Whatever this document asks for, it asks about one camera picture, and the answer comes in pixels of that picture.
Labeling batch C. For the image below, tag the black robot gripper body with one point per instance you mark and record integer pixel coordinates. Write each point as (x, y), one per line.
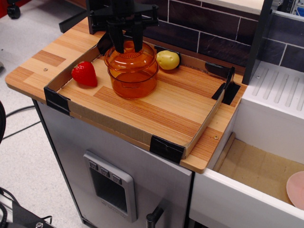
(128, 15)

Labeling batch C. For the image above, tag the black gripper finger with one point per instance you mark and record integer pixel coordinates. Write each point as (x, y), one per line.
(115, 30)
(137, 35)

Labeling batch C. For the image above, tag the orange transparent pot lid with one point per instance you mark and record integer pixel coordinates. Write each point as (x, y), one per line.
(130, 61)

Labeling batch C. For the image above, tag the orange transparent pot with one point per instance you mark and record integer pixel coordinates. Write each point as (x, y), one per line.
(134, 85)

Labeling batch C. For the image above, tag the yellow toy potato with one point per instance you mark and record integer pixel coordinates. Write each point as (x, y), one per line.
(167, 60)

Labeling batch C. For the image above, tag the red toy strawberry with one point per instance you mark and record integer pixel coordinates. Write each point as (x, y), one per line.
(84, 73)

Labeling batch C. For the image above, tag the black chair caster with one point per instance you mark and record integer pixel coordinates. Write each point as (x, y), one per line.
(13, 11)

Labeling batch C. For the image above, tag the cardboard fence with black tape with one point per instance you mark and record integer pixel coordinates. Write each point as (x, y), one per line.
(183, 119)

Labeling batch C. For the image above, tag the grey toy dishwasher cabinet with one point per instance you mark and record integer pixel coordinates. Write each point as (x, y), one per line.
(113, 183)

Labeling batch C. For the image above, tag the white toy sink unit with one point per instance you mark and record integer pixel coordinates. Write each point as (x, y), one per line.
(244, 186)

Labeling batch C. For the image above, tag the black equipment at corner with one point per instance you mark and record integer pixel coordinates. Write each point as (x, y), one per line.
(13, 215)

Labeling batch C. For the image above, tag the pink plate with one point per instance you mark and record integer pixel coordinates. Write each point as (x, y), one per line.
(295, 189)

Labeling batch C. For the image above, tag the black dishwasher door handle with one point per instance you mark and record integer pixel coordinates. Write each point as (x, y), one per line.
(152, 218)

